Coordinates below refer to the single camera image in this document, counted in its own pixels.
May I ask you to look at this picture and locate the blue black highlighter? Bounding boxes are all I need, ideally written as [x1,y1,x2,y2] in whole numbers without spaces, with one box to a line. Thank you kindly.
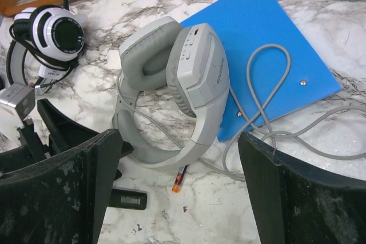
[108,189,148,210]

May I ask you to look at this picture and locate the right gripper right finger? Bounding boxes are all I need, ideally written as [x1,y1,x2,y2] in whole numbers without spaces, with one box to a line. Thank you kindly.
[238,133,365,243]

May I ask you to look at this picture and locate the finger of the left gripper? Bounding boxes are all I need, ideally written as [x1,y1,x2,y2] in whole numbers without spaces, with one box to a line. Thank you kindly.
[37,99,116,154]

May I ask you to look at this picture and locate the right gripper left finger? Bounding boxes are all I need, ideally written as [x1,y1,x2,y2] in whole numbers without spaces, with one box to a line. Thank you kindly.
[1,129,123,243]

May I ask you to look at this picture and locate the black white headphones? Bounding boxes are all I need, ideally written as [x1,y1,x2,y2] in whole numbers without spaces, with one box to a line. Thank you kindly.
[6,0,87,95]

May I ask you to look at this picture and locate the grey white headphones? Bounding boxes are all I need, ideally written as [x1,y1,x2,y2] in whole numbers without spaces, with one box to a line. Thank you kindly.
[112,16,234,169]

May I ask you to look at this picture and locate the red pen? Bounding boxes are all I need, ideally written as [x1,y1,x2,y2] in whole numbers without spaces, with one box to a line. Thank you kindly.
[172,165,188,193]

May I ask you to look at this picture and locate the blue notebook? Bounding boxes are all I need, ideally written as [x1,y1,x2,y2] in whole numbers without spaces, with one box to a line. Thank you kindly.
[182,0,341,142]

